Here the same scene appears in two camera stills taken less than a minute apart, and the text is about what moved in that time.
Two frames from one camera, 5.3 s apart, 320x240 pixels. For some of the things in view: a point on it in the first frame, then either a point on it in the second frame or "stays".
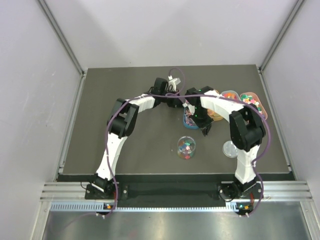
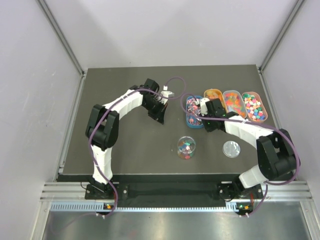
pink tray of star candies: x=253 y=98 stays
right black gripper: x=205 y=131 -> x=208 y=129
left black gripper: x=175 y=102 -> x=157 y=112
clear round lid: x=229 y=150 stays
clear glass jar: x=186 y=147 stays
